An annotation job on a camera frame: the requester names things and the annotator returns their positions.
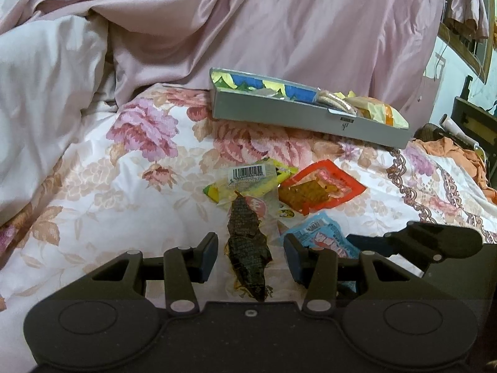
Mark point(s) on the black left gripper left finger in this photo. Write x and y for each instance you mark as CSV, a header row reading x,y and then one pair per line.
x,y
116,312

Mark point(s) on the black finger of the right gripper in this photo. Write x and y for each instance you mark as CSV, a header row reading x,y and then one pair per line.
x,y
423,243

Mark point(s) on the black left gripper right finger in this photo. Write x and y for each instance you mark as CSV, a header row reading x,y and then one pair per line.
x,y
386,316

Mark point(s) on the red spicy tofu packet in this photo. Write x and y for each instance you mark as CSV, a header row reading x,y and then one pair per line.
x,y
322,185

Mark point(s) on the dark seaweed snack packet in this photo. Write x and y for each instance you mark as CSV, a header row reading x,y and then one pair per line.
x,y
247,248

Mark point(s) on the yellow snack packet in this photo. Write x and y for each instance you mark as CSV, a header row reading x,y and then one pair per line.
x,y
259,180

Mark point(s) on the orange cloth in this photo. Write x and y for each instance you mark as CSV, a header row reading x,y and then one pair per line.
x,y
467,159

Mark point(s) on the blue shrimp snack packet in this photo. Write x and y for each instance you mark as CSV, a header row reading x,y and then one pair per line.
x,y
315,234

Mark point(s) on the floral bed sheet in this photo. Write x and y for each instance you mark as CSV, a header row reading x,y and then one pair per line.
x,y
134,179

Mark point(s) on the small white green packet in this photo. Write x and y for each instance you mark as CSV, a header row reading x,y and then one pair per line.
x,y
285,215

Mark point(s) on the dark wooden furniture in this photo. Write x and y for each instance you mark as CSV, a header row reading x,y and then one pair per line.
x,y
463,62

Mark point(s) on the yellow orange snack bag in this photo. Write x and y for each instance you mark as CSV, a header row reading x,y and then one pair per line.
x,y
374,109

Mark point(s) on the round crackers packet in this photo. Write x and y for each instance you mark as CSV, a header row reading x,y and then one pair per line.
x,y
335,102

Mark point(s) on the pink satin blanket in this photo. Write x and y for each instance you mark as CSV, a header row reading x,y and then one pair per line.
x,y
377,48

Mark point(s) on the grey cardboard box tray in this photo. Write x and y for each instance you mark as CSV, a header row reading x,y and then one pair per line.
x,y
243,96

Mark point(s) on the white pink quilt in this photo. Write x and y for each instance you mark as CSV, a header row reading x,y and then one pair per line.
x,y
42,124

